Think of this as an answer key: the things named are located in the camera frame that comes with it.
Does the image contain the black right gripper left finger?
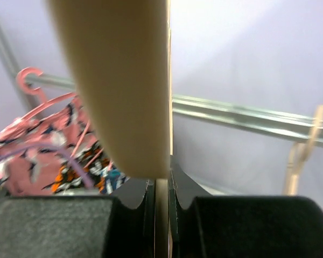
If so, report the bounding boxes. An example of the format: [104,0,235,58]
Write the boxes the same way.
[0,179,155,257]

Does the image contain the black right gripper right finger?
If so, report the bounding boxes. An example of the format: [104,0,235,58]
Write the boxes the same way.
[168,159,323,257]

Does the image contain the pink shark print shorts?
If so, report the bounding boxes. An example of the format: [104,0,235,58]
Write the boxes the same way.
[0,100,102,196]

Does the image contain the pink hanger with camouflage shorts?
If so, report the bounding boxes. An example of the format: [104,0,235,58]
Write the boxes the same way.
[84,148,111,175]

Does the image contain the aluminium frame rail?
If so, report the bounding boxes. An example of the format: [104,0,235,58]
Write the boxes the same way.
[0,5,323,196]

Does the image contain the pink hanger with shark shorts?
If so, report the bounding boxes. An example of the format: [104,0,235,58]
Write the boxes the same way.
[15,67,91,159]

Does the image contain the orange black camouflage shorts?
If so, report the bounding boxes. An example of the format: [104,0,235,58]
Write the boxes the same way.
[51,139,114,195]

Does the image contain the beige hanger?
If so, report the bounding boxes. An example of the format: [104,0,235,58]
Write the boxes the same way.
[282,105,323,196]
[48,1,170,257]

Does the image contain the blue orange patterned shorts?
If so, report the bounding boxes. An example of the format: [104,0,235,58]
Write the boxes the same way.
[100,167,130,195]

